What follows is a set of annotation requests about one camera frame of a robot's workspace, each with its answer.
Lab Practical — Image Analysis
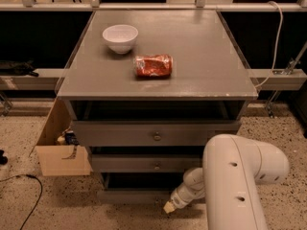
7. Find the grey middle drawer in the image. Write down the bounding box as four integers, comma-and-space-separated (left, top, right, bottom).
89, 146, 203, 173

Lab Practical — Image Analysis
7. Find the metal frame rail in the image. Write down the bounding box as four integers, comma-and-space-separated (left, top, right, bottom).
0, 2, 307, 13

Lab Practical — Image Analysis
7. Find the grey bottom drawer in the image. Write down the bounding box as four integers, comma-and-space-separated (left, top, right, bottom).
97, 172, 183, 204

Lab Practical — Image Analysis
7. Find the white bowl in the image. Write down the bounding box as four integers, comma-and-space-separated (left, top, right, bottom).
102, 24, 138, 55

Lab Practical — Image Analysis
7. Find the crushed orange soda can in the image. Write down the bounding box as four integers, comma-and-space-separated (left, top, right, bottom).
133, 54, 173, 78

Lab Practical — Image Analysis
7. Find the black floor cable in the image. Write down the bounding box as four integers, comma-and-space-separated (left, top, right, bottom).
0, 173, 44, 230

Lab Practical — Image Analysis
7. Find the grey top drawer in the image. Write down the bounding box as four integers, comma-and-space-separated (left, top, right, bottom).
72, 121, 241, 147

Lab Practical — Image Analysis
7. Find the grey drawer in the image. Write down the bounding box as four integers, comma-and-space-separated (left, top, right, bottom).
97, 172, 183, 204
72, 121, 241, 147
89, 146, 203, 173

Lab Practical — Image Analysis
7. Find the grey drawer cabinet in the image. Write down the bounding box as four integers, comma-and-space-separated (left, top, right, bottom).
55, 9, 259, 206

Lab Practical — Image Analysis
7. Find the black object on shelf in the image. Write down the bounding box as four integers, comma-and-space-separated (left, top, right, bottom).
0, 60, 39, 77

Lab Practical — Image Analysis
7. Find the white hanging cable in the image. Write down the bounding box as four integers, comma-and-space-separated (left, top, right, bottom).
254, 1, 285, 90

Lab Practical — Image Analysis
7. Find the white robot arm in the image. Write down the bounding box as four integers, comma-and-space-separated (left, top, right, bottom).
164, 134, 290, 230

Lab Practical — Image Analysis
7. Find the wooden side box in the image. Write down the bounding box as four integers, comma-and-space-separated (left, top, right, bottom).
35, 99, 91, 176

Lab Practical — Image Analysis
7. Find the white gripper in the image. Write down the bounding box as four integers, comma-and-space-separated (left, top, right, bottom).
163, 183, 204, 214

